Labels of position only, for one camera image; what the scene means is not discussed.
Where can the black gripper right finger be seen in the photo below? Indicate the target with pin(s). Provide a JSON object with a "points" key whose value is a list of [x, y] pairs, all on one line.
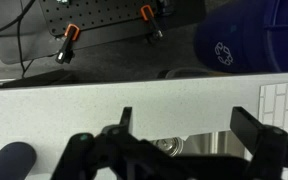
{"points": [[270, 146]]}

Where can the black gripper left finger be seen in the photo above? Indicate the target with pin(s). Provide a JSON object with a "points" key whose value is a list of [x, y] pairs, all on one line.
{"points": [[84, 150]]}

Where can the stainless steel sink basin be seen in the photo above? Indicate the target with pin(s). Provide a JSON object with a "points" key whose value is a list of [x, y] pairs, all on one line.
{"points": [[217, 142]]}

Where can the white brick pattern mat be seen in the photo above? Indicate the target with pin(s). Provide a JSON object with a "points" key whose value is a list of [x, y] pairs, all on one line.
{"points": [[284, 103]]}

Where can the navy blue bottle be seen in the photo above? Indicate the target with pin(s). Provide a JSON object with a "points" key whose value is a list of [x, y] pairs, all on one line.
{"points": [[9, 160]]}

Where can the orange black clamp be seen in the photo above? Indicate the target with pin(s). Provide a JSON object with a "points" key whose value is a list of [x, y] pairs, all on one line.
{"points": [[67, 43], [150, 20]]}

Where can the blue recycling bin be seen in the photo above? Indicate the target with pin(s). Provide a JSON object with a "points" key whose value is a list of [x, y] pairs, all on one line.
{"points": [[244, 36]]}

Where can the black pegboard panel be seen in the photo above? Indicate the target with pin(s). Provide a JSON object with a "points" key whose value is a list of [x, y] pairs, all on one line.
{"points": [[7, 40]]}

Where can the black perforated breadboard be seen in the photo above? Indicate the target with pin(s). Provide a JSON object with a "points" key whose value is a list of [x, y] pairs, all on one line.
{"points": [[97, 13]]}

